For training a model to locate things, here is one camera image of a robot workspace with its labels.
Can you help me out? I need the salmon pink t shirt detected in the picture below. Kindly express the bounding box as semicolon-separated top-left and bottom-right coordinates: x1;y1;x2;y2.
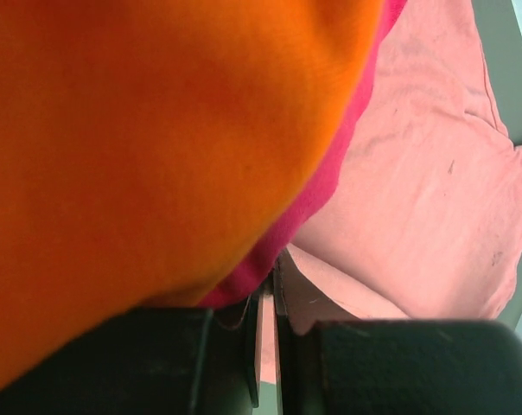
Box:
256;0;522;384

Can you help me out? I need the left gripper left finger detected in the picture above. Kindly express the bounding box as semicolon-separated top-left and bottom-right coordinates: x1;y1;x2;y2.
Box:
0;295;262;414

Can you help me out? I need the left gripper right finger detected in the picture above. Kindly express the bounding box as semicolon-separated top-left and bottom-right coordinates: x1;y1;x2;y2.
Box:
272;252;522;414

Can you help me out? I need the magenta t shirt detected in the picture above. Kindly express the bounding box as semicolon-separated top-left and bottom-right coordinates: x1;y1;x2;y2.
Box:
200;0;406;309

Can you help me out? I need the orange t shirt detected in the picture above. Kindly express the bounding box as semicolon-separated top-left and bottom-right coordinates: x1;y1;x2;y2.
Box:
0;1;389;390

